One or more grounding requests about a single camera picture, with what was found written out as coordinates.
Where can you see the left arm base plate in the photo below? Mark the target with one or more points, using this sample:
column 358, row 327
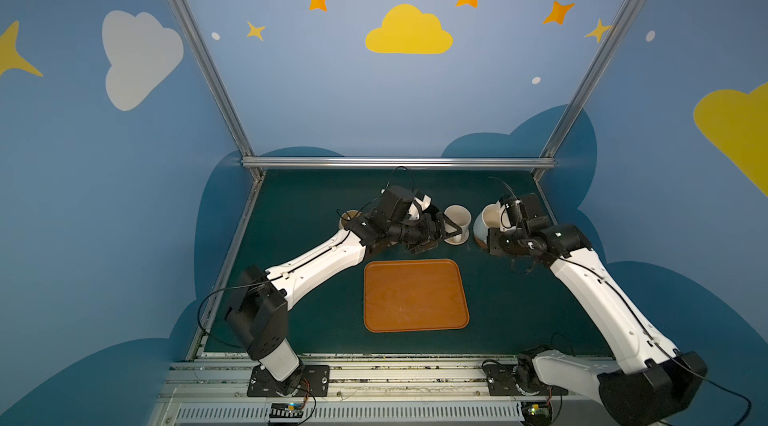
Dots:
column 306, row 378

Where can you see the right controller board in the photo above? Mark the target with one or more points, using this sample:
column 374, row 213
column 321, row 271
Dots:
column 536, row 414

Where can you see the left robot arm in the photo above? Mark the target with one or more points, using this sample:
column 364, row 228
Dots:
column 258, row 307

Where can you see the multicolour woven coaster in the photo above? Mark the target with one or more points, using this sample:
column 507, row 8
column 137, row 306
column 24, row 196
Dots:
column 458, row 239

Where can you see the aluminium frame right post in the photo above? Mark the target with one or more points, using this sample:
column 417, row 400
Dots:
column 622, row 23

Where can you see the white mug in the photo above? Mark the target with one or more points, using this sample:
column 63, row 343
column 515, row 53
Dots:
column 460, row 214

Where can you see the aluminium frame back bar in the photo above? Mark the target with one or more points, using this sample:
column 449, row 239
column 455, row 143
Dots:
column 299, row 162

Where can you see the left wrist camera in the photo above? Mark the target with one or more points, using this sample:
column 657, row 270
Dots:
column 420, row 203

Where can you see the aluminium frame left post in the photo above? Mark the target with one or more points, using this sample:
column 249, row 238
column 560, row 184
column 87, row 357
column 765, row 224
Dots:
column 197, row 45

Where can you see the orange serving tray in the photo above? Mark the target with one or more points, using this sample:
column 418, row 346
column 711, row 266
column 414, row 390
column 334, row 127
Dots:
column 414, row 295

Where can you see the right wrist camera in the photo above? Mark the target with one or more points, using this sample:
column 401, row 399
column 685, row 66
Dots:
column 510, row 215

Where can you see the aluminium frame post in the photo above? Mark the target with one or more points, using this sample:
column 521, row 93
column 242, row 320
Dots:
column 197, row 45
column 622, row 23

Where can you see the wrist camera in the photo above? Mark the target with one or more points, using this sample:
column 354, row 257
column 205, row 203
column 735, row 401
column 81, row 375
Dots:
column 510, row 215
column 420, row 203

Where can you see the left controller board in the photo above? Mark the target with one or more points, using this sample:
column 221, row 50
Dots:
column 285, row 413

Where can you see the controller board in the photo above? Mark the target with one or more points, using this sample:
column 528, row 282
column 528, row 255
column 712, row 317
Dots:
column 536, row 414
column 285, row 413

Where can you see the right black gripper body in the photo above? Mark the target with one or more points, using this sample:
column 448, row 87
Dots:
column 500, row 242

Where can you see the aluminium front rail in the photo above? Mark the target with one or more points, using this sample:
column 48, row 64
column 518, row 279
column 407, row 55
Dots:
column 375, row 389

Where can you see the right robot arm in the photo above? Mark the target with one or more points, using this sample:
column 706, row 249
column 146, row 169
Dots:
column 647, row 378

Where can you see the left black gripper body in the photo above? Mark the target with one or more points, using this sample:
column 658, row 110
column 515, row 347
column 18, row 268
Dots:
column 428, row 231

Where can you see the cream yellow mug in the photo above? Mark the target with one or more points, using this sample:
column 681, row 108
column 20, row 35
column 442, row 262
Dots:
column 346, row 216

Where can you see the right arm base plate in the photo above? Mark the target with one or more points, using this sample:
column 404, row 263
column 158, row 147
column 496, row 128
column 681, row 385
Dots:
column 501, row 379

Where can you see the light blue mug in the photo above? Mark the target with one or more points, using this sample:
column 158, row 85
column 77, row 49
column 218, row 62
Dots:
column 487, row 219

